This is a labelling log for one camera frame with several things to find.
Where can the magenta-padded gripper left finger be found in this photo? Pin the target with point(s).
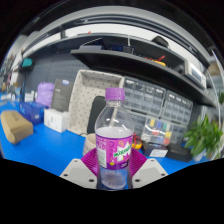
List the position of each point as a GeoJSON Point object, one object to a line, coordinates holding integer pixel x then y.
{"type": "Point", "coordinates": [77, 171]}

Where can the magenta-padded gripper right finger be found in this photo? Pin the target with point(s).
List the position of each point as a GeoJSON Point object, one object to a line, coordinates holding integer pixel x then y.
{"type": "Point", "coordinates": [150, 170]}

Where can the clear purple-capped drink bottle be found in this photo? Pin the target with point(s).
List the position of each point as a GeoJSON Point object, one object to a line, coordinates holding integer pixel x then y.
{"type": "Point", "coordinates": [114, 146]}

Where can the black box with white label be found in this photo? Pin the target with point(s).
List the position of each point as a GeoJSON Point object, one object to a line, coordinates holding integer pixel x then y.
{"type": "Point", "coordinates": [156, 151]}

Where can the yellow multimeter with red leads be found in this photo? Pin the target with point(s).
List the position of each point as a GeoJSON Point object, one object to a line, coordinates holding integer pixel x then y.
{"type": "Point", "coordinates": [136, 143]}

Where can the black flat case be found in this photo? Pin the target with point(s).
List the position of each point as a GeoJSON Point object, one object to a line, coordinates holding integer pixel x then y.
{"type": "Point", "coordinates": [180, 152]}

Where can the clear compartment box colourful parts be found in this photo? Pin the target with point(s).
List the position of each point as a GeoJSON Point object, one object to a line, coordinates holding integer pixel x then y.
{"type": "Point", "coordinates": [156, 131]}

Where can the white carton box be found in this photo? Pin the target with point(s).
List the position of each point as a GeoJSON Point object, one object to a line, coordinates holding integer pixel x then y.
{"type": "Point", "coordinates": [56, 120]}

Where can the black rounded flat device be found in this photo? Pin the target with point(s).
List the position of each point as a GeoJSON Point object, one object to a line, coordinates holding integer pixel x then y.
{"type": "Point", "coordinates": [94, 115]}

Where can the green potted plant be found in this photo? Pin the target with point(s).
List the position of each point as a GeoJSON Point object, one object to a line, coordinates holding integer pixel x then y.
{"type": "Point", "coordinates": [203, 136]}

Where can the grey small-parts drawer cabinet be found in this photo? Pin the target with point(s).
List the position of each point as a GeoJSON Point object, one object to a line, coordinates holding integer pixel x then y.
{"type": "Point", "coordinates": [143, 95]}
{"type": "Point", "coordinates": [178, 108]}

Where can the blue carton box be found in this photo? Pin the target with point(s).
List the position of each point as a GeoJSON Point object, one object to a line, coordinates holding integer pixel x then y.
{"type": "Point", "coordinates": [31, 112]}

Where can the dark grey flat box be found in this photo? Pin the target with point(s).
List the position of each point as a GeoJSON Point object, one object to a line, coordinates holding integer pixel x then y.
{"type": "Point", "coordinates": [61, 95]}

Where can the beige dotted storage basket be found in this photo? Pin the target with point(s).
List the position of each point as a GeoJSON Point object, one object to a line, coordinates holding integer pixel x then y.
{"type": "Point", "coordinates": [83, 90]}

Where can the white metal rack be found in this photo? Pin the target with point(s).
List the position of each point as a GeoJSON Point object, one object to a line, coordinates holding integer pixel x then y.
{"type": "Point", "coordinates": [216, 76]}

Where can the teal small device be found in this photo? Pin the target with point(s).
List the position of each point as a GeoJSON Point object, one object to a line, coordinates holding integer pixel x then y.
{"type": "Point", "coordinates": [27, 63]}

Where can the black wall shelf unit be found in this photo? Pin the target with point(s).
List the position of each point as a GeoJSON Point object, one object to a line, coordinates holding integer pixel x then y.
{"type": "Point", "coordinates": [133, 65]}

